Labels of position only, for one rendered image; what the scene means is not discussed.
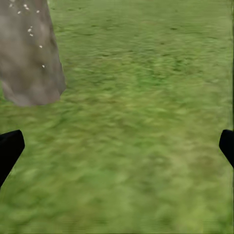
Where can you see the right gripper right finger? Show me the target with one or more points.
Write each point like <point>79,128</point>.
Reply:
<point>226,144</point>

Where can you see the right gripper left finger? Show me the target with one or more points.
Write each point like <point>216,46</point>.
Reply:
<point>11,146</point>

